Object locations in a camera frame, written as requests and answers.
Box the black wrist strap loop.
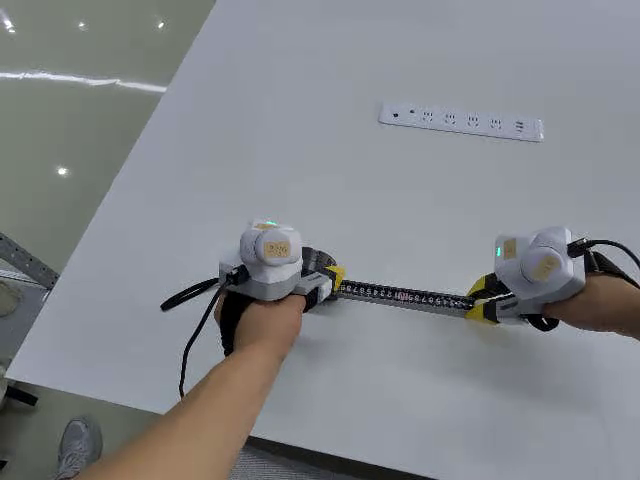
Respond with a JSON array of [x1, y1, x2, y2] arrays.
[[159, 276, 222, 313]]

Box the person's left forearm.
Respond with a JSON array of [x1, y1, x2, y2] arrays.
[[74, 343, 291, 480]]

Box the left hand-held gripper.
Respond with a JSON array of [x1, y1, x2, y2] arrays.
[[218, 218, 347, 304]]

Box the person's right forearm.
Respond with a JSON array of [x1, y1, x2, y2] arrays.
[[622, 279, 640, 344]]

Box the person's right hand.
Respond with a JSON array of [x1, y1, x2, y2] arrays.
[[541, 249, 632, 335]]

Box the black tape measure with blade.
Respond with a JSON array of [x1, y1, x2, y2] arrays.
[[299, 246, 477, 314]]

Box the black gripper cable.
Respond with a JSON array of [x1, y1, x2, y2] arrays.
[[566, 238, 640, 272], [178, 264, 250, 400]]

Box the person's body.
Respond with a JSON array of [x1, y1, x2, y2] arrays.
[[52, 416, 105, 480]]

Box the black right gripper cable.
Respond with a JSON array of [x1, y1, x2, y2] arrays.
[[566, 238, 640, 272]]

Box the grey perforated metal rack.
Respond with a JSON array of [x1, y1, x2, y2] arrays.
[[0, 231, 61, 291]]

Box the white power strip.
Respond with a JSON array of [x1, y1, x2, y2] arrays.
[[377, 101, 546, 144]]

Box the person's left hand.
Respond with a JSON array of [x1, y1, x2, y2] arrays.
[[213, 289, 307, 359]]

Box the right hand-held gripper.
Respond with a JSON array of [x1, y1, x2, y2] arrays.
[[463, 226, 588, 327]]

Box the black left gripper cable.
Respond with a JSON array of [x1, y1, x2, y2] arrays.
[[178, 264, 250, 400]]

